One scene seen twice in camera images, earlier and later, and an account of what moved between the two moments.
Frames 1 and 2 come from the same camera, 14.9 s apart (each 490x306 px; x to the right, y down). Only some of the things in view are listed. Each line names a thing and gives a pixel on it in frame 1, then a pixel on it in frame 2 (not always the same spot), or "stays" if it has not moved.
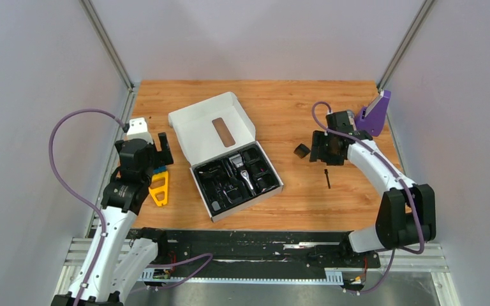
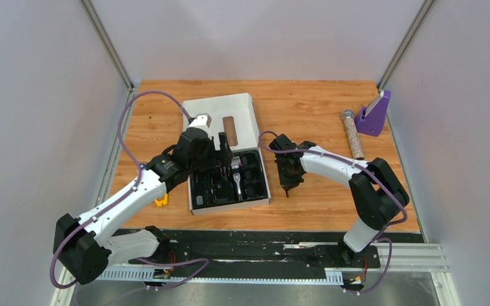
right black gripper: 318,138 → 288,183
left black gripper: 161,157 → 225,152
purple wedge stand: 371,118 stays
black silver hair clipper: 237,162 → 237,177
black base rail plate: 202,250 stays
